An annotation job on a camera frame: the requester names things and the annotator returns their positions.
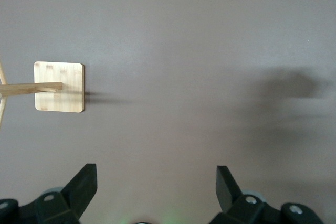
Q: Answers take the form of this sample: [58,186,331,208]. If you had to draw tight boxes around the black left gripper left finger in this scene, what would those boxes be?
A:
[18,163,98,224]

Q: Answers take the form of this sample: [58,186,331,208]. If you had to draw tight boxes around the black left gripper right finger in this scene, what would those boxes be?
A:
[209,165,283,224]

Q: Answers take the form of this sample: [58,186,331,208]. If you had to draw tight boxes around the wooden mug tree stand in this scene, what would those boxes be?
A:
[0,56,85,130]

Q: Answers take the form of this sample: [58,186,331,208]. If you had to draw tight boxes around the brown table mat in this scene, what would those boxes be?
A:
[0,0,336,224]

